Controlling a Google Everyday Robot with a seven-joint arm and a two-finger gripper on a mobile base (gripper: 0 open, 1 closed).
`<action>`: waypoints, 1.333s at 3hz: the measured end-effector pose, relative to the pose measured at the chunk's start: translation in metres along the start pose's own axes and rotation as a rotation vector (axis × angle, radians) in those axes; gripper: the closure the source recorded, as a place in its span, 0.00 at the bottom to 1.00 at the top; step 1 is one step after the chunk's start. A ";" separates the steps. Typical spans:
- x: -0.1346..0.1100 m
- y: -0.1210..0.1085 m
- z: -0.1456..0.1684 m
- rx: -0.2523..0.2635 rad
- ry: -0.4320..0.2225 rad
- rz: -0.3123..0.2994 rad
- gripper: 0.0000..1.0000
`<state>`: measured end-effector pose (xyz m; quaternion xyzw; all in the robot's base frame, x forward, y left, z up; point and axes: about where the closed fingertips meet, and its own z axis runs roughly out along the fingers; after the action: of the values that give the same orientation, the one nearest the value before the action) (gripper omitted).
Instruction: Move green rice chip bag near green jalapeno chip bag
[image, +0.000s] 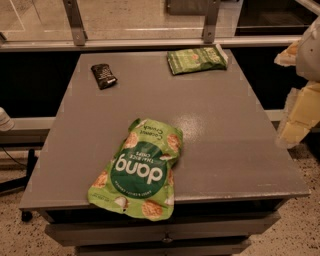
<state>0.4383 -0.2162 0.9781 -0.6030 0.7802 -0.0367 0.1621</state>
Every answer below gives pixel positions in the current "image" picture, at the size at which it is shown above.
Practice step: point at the left metal railing post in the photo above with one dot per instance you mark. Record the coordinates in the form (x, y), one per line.
(75, 21)

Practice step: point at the white object at left edge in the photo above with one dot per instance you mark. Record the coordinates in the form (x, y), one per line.
(6, 122)

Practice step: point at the green dang rice chip bag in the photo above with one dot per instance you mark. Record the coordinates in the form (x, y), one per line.
(139, 181)

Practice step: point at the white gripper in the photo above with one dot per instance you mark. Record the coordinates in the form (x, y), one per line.
(310, 53)

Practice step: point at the green jalapeno chip bag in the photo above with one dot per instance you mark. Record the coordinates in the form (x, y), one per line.
(197, 59)

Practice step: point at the small black snack bag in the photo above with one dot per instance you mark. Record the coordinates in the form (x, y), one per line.
(103, 75)

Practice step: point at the grey cabinet drawer unit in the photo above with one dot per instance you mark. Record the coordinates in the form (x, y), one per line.
(194, 229)

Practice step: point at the metal railing post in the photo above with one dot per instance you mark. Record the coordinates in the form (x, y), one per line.
(75, 21)
(211, 16)

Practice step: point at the right metal railing post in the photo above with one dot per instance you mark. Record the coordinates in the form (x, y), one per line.
(211, 16)

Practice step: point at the black stand with caster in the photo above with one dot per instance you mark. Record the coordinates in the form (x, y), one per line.
(6, 186)

